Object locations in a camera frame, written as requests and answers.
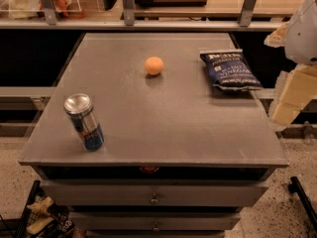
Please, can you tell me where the black stand leg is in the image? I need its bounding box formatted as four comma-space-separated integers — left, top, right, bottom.
288, 177, 317, 232

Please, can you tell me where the black wire basket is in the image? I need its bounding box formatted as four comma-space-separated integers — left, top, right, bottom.
14, 180, 85, 238

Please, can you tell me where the metal shelf rail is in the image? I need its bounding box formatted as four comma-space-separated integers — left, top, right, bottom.
0, 19, 282, 32

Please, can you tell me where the upper drawer knob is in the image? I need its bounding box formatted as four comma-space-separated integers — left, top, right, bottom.
150, 193, 159, 205

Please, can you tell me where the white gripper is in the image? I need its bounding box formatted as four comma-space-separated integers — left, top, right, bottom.
264, 0, 317, 126

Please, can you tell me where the orange fruit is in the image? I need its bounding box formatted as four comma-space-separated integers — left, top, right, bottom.
145, 57, 164, 75

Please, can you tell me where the grey drawer cabinet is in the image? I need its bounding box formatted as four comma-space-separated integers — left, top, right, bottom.
20, 33, 288, 238

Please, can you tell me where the blue chips bag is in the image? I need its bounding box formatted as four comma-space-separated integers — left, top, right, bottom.
200, 49, 263, 91

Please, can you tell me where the red bull can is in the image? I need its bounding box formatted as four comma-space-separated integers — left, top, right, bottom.
63, 93, 104, 151

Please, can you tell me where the clear plastic bin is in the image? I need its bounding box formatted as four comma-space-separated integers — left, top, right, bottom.
0, 0, 84, 20

